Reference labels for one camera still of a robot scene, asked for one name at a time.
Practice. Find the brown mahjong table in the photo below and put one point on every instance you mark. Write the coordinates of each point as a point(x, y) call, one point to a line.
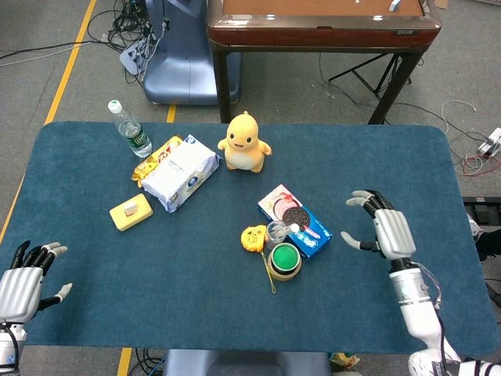
point(321, 33)

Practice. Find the blue felt table mat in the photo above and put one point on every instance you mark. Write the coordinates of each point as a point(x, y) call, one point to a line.
point(195, 293)

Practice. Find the clear glass jar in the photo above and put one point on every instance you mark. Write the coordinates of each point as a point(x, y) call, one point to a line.
point(274, 235)

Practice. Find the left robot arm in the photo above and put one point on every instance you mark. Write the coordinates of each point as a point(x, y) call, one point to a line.
point(8, 352)

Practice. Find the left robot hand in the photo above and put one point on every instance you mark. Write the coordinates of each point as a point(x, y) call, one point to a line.
point(19, 290)

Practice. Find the grey robot body base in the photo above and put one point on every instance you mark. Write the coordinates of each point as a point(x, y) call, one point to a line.
point(242, 364)

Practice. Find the clear test tube white cap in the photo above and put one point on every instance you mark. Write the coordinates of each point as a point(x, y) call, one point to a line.
point(291, 230)

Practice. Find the yellow sponge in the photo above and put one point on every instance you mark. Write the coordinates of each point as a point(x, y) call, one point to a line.
point(135, 219)

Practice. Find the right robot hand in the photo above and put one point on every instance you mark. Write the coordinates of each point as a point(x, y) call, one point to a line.
point(393, 233)

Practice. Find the clear plastic water bottle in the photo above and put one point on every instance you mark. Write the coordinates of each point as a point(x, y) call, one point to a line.
point(135, 135)

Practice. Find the white tissue pack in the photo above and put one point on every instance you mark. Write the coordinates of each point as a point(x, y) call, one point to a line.
point(184, 176)

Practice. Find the black tripod stand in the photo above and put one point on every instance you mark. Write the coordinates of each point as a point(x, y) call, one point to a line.
point(372, 76)

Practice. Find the gold yellow snack bag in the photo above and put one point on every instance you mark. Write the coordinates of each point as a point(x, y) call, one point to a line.
point(152, 164)

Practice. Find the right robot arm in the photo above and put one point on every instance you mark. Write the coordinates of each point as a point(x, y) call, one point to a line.
point(415, 309)

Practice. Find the small white block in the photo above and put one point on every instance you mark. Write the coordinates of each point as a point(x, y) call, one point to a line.
point(132, 208)

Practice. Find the yellow dinosaur plush toy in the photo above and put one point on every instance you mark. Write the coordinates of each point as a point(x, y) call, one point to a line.
point(242, 152)

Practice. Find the blue Oreo cookie box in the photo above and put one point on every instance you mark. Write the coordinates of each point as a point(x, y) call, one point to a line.
point(313, 239)

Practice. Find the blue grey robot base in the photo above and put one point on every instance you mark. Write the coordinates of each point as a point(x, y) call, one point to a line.
point(184, 78)

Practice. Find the yellowish packing tape roll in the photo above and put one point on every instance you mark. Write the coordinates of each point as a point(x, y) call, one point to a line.
point(285, 277)

